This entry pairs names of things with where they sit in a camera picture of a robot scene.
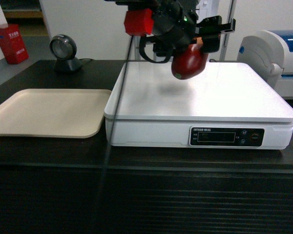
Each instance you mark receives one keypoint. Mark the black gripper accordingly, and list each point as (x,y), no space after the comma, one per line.
(175,23)

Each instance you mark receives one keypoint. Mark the dark red mango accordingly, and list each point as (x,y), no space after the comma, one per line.
(189,63)

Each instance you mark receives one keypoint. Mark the white checkout scale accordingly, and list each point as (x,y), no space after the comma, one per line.
(228,105)

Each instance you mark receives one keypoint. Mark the black checkout counter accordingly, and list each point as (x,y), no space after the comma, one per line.
(66,186)

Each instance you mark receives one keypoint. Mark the white receipt printer kiosk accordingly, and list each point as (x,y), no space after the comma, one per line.
(205,9)

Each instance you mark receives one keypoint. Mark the white metal pole right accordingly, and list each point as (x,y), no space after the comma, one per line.
(230,26)

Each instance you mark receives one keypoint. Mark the white metal pole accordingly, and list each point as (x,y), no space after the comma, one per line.
(136,41)
(230,26)

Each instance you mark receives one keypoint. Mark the white blue label printer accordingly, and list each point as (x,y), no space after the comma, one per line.
(270,55)

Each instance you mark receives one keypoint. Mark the white metal pole left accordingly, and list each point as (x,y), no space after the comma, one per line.
(136,41)

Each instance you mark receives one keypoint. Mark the black barcode scanner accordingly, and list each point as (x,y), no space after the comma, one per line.
(64,50)

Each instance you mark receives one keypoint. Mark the beige plastic tray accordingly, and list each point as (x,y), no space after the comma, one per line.
(61,113)

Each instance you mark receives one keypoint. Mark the red fire extinguisher box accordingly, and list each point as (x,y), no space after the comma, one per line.
(12,45)

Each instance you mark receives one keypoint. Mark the red camera mount block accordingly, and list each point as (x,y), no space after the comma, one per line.
(139,22)

